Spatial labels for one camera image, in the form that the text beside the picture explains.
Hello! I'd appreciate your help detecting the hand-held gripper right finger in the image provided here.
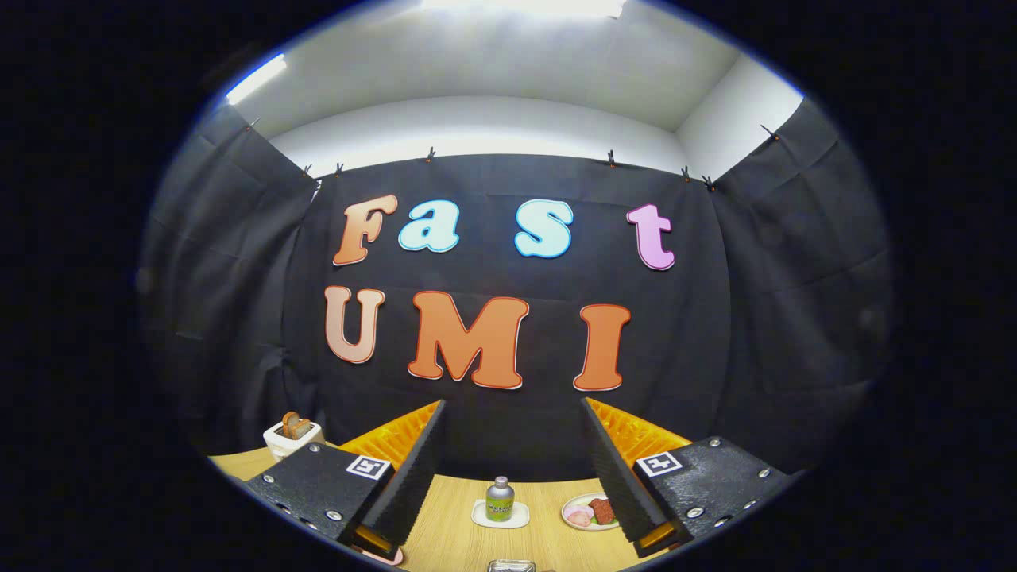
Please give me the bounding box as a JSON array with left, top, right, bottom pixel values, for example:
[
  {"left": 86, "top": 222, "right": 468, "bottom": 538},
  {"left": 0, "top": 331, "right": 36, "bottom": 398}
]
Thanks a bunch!
[{"left": 580, "top": 397, "right": 795, "bottom": 559}]

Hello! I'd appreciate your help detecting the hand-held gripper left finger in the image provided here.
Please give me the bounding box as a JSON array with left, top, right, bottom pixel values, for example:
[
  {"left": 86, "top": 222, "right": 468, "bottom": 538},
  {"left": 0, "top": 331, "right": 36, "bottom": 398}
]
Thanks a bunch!
[{"left": 242, "top": 399, "right": 447, "bottom": 561}]

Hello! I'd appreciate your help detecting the white oval food plate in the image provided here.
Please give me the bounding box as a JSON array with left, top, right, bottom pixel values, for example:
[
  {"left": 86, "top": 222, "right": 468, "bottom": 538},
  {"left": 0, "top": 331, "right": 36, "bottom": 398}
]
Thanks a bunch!
[{"left": 561, "top": 493, "right": 622, "bottom": 531}]

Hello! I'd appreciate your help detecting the white square coaster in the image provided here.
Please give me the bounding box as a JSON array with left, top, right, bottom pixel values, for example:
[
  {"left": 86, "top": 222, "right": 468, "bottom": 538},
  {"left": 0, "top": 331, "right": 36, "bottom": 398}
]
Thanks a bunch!
[{"left": 471, "top": 498, "right": 531, "bottom": 530}]

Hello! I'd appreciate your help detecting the green label soda bottle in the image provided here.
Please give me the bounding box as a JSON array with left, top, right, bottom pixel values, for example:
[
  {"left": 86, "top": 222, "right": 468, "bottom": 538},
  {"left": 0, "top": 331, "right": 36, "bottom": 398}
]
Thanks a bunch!
[{"left": 485, "top": 476, "right": 516, "bottom": 523}]

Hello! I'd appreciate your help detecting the cream white toaster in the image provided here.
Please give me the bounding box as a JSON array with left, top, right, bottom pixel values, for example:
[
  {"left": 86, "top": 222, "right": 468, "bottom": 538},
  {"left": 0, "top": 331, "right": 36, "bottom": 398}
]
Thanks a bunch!
[{"left": 263, "top": 421, "right": 325, "bottom": 463}]

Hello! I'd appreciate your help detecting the row of black cloth clips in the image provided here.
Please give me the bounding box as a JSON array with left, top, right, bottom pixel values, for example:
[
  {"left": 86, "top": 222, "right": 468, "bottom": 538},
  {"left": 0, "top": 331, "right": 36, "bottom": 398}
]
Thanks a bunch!
[{"left": 245, "top": 115, "right": 783, "bottom": 193}]

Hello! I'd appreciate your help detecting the narrow ceiling light strip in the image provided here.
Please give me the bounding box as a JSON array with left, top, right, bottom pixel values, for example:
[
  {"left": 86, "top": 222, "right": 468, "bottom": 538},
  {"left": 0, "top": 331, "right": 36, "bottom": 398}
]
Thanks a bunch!
[{"left": 226, "top": 52, "right": 288, "bottom": 106}]

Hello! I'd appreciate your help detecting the wide ceiling light panel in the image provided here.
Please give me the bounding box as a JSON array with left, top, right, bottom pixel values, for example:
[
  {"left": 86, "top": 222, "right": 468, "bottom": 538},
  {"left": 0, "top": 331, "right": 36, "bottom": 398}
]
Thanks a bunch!
[{"left": 420, "top": 0, "right": 628, "bottom": 19}]

